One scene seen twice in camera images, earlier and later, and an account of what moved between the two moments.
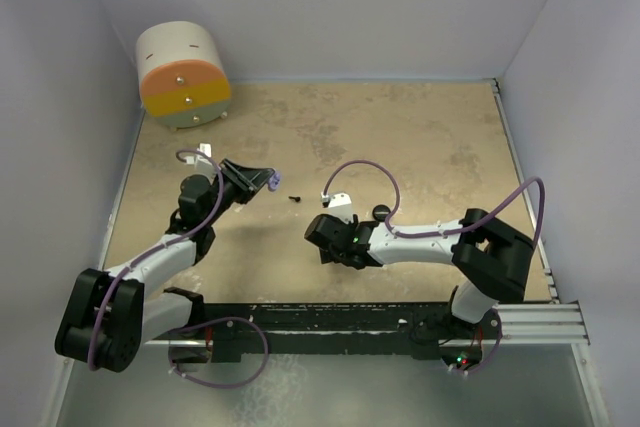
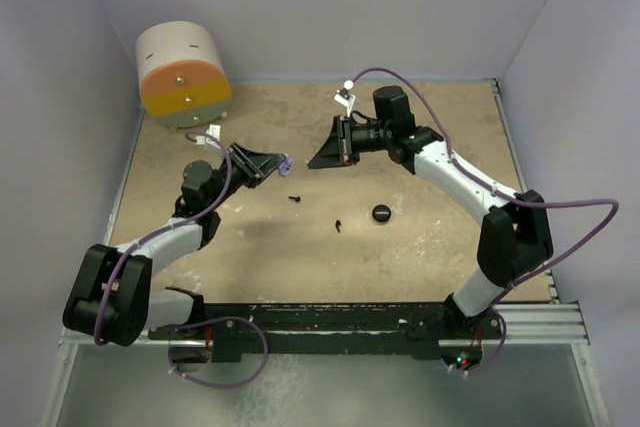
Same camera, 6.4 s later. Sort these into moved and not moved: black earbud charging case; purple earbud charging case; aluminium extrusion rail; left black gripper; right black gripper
Moved: purple earbud charging case; left black gripper; right black gripper
Not moved: black earbud charging case; aluminium extrusion rail
